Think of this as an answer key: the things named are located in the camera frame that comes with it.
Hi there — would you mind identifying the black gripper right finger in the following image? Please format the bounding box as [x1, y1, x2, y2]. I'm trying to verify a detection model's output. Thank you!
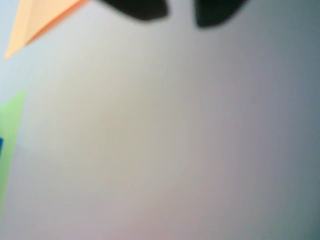
[192, 0, 250, 28]

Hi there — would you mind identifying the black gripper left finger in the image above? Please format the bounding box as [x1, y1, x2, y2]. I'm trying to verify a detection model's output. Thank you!
[96, 0, 171, 21]

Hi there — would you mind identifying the orange paper square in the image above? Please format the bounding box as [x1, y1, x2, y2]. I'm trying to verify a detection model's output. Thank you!
[3, 0, 90, 61]

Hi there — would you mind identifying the green paper square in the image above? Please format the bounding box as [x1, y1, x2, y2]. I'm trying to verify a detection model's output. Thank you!
[0, 89, 27, 208]

